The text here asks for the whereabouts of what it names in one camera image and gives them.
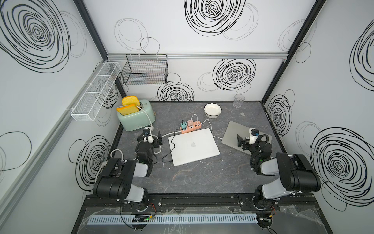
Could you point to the teal usb charger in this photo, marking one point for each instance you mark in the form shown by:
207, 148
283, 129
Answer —
183, 125

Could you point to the yellow toast slice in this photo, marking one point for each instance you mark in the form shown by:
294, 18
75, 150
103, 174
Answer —
127, 109
130, 100

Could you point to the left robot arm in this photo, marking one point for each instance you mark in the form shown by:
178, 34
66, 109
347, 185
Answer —
114, 180

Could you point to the clear drinking glass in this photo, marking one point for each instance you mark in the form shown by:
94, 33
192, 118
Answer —
238, 100

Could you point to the black wire basket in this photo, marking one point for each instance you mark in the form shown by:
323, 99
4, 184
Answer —
145, 69

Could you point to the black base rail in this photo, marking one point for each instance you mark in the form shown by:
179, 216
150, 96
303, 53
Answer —
161, 202

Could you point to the rear yellow toast slice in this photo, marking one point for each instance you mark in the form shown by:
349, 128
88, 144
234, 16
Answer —
130, 100

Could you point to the front yellow toast slice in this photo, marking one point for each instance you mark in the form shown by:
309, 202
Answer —
127, 109

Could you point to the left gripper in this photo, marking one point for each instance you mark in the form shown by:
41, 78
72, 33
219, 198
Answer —
157, 142

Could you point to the mint green toaster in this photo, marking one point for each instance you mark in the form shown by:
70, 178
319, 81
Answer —
140, 119

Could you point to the white apple laptop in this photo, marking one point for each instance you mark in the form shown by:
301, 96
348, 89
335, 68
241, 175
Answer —
191, 147

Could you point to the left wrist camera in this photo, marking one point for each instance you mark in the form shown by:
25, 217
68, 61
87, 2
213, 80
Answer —
147, 135

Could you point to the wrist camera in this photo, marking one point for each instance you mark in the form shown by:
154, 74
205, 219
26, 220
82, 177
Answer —
254, 133
147, 135

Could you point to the orange power strip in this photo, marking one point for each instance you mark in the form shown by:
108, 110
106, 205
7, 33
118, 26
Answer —
196, 126

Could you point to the white wire shelf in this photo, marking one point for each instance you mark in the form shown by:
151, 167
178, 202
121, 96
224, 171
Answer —
99, 86

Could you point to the white scalloped bowl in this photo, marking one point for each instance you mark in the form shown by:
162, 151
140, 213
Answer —
212, 110

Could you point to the silver grey laptop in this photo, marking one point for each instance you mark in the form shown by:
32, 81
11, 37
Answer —
230, 136

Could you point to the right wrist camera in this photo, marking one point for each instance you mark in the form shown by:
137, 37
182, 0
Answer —
254, 133

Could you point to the grey slotted cable duct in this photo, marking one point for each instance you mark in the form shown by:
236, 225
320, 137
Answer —
173, 219

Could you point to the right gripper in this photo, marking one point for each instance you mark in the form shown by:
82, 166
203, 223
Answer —
241, 141

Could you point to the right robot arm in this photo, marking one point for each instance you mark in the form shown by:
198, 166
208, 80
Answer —
296, 175

